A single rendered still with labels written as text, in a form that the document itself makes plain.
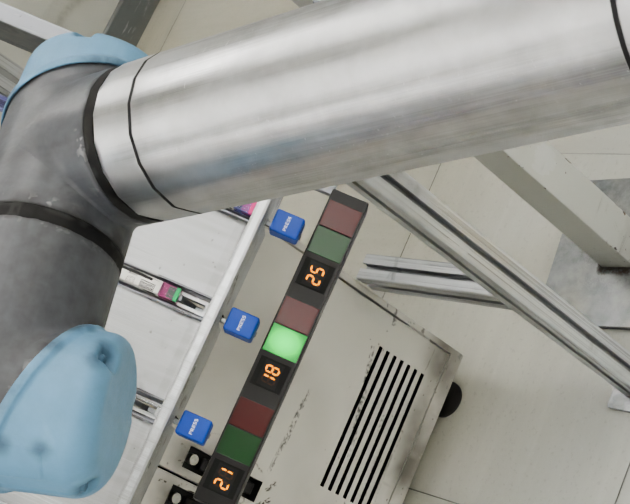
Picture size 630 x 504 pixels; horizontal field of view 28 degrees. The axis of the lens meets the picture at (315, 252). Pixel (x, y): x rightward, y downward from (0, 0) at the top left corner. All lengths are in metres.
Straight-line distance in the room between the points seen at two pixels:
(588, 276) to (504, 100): 1.48
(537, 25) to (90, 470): 0.26
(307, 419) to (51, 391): 1.22
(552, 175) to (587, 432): 0.37
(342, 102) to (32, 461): 0.19
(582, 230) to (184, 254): 0.73
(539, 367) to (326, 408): 0.35
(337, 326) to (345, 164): 1.25
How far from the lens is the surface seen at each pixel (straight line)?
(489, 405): 1.94
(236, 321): 1.23
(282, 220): 1.25
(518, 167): 1.68
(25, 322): 0.55
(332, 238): 1.27
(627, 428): 1.79
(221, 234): 1.26
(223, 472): 1.23
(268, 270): 1.66
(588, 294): 1.91
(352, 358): 1.77
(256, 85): 0.50
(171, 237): 1.26
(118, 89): 0.56
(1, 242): 0.56
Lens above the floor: 1.40
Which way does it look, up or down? 36 degrees down
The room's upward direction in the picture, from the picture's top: 55 degrees counter-clockwise
